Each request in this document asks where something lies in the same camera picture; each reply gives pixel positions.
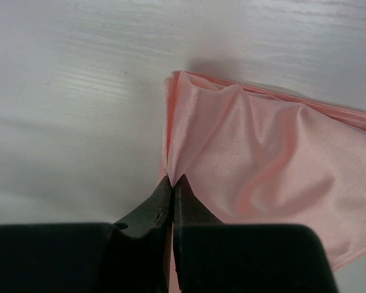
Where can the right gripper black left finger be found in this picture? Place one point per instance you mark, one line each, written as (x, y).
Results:
(130, 255)

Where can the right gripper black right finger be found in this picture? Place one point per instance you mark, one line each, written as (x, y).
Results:
(211, 256)

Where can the pink satin napkin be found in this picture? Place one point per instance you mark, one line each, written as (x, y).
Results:
(256, 156)

